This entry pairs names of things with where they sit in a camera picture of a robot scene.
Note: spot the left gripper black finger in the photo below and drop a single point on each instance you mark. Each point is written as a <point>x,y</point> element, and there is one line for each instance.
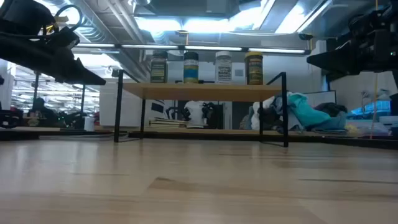
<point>71,70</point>

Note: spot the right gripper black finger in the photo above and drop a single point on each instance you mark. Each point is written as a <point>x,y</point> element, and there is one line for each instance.
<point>345,62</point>

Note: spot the black lid olive label spice jar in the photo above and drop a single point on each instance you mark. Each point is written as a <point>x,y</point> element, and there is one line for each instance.
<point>159,70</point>

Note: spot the yellow lid brown spice jar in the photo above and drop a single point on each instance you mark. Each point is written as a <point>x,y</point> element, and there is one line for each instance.
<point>253,70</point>

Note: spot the green lid spice jar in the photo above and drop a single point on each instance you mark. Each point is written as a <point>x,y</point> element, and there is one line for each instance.
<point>191,70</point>

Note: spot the white lid bagel sesame jar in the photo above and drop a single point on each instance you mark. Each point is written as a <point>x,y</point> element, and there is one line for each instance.
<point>223,70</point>

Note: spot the background black robot arm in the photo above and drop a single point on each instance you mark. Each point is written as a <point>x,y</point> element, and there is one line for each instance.
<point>11,119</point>

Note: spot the wooden shelf with black legs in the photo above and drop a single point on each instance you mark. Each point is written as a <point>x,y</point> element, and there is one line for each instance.
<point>202,92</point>

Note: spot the black cloth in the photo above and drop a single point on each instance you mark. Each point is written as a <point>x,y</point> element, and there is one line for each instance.
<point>331,108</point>

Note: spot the white cabinet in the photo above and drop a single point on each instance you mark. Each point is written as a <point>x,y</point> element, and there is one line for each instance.
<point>107,105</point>

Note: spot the person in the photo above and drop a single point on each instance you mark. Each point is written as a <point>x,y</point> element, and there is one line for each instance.
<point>40,110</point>
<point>195,113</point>

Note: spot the blue grey cloth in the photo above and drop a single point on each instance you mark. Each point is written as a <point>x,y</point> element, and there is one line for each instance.
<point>334,124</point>

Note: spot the teal cloth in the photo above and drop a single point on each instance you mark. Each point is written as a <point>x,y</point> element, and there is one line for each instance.
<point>304,112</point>

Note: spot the dark navy cloth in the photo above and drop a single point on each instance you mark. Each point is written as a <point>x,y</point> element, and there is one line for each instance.
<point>273,118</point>

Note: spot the white cloth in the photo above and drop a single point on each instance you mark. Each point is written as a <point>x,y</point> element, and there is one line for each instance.
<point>255,119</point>

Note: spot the stack of papers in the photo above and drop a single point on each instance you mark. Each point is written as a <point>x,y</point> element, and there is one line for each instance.
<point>168,123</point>

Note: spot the black bar with light strips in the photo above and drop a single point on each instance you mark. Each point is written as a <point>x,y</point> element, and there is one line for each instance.
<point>214,48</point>

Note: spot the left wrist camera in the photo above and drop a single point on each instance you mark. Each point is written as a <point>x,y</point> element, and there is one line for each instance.
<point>63,39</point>

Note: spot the black background rig frame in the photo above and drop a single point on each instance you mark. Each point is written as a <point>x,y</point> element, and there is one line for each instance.
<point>36,93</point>

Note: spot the black security camera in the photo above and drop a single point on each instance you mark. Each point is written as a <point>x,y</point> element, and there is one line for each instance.
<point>305,36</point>

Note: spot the black overhead camera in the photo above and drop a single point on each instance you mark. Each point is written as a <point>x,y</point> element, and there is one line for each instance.
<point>182,31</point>

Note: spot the black aluminium table frame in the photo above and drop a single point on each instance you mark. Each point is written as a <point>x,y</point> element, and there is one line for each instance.
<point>186,135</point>

